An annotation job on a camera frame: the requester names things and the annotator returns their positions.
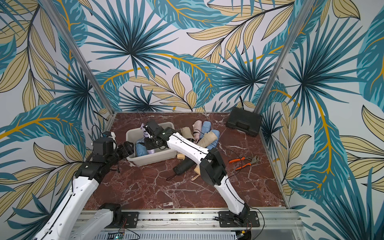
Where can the aluminium corner post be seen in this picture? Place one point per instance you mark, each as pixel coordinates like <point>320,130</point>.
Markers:
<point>291,37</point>
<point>59,22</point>

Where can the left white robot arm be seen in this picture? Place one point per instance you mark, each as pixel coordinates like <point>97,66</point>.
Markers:
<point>86,180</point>

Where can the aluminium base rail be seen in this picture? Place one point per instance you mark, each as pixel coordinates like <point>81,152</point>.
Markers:
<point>209,218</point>

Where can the green circuit board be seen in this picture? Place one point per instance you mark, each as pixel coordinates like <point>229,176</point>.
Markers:
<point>115,236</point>

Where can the pink folded umbrella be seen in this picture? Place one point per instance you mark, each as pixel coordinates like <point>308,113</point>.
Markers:
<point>197,129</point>

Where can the left aluminium corner post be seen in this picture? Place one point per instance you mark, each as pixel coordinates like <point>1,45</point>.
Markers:
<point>59,22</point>

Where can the black umbrella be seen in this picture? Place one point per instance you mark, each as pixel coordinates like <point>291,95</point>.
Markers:
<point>182,167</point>

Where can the orange handled pliers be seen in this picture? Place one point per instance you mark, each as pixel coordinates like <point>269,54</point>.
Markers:
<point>245,161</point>

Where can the right aluminium corner post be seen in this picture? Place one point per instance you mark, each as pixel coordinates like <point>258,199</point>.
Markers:
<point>291,37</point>

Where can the black plastic tool case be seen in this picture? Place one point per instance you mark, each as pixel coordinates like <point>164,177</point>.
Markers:
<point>244,121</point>

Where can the lavender umbrella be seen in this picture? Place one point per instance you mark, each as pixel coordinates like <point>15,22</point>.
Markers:
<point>148,141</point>

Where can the beige plastic storage box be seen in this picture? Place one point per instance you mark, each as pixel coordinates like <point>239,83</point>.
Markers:
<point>161,154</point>

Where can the beige umbrella by box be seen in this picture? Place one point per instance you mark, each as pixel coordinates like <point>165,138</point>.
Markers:
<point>187,134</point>

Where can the tan folded umbrella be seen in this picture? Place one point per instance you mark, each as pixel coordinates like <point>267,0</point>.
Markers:
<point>209,140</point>

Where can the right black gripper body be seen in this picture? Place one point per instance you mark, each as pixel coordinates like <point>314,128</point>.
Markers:
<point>151,130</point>

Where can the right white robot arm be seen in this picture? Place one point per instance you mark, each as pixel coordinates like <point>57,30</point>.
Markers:
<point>212,167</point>

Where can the light blue umbrella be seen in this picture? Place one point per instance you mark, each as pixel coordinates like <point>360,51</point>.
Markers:
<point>140,147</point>

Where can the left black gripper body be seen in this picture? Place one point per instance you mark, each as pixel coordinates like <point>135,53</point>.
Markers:
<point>123,152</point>

